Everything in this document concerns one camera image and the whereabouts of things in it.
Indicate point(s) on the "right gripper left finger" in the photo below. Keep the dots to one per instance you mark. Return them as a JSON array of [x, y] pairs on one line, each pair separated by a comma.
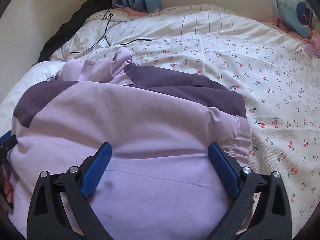
[[47, 218]]

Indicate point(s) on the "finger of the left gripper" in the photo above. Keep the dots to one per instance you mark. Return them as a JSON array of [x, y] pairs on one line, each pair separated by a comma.
[[8, 142]]

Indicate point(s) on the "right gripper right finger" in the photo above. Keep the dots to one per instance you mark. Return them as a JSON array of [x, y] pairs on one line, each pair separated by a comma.
[[272, 216]]

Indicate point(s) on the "lilac and purple jacket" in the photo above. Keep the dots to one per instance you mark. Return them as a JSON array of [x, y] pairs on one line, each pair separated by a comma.
[[159, 183]]

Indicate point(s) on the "person's left hand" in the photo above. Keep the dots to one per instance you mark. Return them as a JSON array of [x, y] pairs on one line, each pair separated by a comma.
[[7, 186]]

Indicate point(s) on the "cherry print bed sheet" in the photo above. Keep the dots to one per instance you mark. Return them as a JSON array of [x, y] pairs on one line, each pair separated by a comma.
[[280, 86]]

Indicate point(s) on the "white striped duvet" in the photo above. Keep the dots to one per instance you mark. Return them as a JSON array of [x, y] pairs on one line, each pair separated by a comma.
[[120, 28]]

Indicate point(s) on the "pink floral pillow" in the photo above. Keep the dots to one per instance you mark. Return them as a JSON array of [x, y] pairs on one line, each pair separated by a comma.
[[312, 45]]

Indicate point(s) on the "right cartoon curtain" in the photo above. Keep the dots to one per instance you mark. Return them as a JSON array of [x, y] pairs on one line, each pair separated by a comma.
[[297, 15]]

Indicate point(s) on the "black garment by wall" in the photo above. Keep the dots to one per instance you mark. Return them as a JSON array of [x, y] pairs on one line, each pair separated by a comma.
[[68, 29]]

